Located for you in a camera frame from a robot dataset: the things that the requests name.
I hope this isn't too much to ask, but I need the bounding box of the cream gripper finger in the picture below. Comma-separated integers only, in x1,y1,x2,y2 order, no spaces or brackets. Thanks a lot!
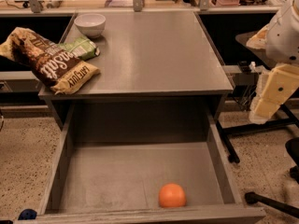
253,63,299,119
246,24,268,49

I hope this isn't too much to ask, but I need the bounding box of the orange fruit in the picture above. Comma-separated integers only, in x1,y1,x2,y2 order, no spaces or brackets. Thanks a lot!
158,183,187,208

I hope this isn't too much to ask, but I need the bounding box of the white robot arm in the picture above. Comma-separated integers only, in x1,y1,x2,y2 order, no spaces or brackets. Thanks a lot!
246,0,299,124

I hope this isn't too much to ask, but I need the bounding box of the grey cabinet with counter top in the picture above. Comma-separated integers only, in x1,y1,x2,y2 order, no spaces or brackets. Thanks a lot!
40,11,232,143

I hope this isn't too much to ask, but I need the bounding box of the open grey top drawer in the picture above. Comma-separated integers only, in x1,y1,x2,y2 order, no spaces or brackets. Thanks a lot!
18,105,267,224

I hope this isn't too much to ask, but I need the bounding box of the dark side table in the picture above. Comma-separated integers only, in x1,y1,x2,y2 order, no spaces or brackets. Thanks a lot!
217,33,299,163

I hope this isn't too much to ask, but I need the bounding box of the black office chair base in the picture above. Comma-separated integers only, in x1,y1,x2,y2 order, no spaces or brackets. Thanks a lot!
244,137,299,219

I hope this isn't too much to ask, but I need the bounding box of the white ceramic bowl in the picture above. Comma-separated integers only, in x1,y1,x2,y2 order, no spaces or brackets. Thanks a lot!
74,13,106,38

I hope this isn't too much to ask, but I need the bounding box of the green snack bag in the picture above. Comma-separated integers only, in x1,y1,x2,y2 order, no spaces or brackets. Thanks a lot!
59,36,100,61

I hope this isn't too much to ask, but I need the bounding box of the brown sea salt chip bag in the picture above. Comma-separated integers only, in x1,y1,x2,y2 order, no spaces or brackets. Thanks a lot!
0,27,100,94

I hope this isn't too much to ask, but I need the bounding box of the blue round object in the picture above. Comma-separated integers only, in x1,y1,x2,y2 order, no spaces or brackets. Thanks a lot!
18,209,37,220

